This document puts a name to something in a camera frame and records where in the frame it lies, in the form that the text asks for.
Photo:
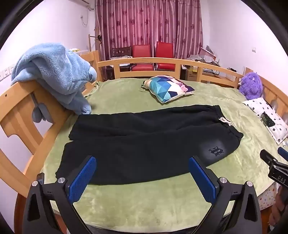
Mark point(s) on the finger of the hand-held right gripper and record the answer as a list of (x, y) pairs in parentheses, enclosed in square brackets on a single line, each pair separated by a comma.
[(283, 152), (266, 156)]

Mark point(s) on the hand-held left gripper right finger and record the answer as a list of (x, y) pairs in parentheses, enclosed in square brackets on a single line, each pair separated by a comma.
[(202, 180)]

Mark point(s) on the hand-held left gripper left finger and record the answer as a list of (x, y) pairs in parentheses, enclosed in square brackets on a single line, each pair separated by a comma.
[(82, 180)]

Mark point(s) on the black pants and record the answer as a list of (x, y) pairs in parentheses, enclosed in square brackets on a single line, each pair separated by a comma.
[(135, 139)]

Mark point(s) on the person's right hand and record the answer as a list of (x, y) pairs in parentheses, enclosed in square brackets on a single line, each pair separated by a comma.
[(277, 211)]

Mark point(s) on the white floral pillow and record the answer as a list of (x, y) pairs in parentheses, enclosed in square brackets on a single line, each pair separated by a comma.
[(273, 128)]

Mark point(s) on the star printed bed sheet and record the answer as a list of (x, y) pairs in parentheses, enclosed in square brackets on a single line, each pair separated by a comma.
[(266, 198)]

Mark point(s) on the black remote control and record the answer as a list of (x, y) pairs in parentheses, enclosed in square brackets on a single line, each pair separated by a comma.
[(267, 119)]

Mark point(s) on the green bed blanket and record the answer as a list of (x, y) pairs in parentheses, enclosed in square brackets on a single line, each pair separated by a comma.
[(146, 202)]

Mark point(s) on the purple plush toy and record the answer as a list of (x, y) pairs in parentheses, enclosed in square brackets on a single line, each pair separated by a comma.
[(252, 86)]

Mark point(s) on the geometric patterned pillow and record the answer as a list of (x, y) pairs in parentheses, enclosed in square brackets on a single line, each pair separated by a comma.
[(167, 87)]

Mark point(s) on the cardboard box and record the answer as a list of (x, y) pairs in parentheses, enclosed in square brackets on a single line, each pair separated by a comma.
[(191, 74)]

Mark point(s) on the light blue plush blanket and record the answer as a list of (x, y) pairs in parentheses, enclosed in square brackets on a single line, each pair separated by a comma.
[(51, 67)]

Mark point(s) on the paper clutter pile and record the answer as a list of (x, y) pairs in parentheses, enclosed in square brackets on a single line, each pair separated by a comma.
[(205, 55)]

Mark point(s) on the dark wooden chair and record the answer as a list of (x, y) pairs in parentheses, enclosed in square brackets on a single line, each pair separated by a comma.
[(121, 52)]

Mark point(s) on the red chair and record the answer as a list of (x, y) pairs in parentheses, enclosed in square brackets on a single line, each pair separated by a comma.
[(164, 50), (141, 52)]

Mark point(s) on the wooden coat stand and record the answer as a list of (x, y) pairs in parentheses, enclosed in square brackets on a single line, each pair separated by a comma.
[(94, 42)]

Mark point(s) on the maroon striped curtain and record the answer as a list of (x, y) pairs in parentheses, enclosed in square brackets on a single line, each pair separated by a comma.
[(148, 22)]

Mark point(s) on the white air conditioner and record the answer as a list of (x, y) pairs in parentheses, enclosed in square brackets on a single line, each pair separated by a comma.
[(86, 3)]

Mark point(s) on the wooden bed frame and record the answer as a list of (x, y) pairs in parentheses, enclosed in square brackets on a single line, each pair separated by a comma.
[(15, 108)]

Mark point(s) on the white wall switch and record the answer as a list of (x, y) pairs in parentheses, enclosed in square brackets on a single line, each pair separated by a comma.
[(254, 49)]

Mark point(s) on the white wall socket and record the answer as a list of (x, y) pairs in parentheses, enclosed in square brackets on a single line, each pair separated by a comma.
[(6, 73)]

